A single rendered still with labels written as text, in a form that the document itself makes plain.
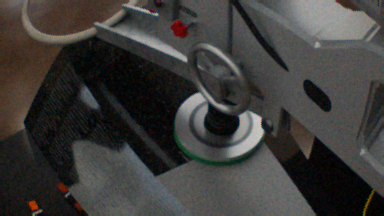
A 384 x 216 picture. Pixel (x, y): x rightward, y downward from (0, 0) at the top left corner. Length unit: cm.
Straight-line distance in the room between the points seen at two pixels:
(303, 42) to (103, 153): 77
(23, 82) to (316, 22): 213
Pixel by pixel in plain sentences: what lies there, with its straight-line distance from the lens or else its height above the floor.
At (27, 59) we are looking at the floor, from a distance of 314.
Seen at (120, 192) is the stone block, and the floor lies 72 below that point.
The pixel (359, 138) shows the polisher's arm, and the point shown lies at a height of 124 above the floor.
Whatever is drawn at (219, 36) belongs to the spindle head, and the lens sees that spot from 124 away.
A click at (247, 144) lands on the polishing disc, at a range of 159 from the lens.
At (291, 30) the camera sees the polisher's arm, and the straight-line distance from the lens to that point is 109.
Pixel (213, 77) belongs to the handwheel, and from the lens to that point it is 122.
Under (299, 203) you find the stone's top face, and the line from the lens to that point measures 152.
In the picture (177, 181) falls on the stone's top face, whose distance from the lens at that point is 155.
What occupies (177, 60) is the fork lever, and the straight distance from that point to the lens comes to 150.
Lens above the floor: 207
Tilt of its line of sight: 49 degrees down
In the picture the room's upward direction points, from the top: 1 degrees clockwise
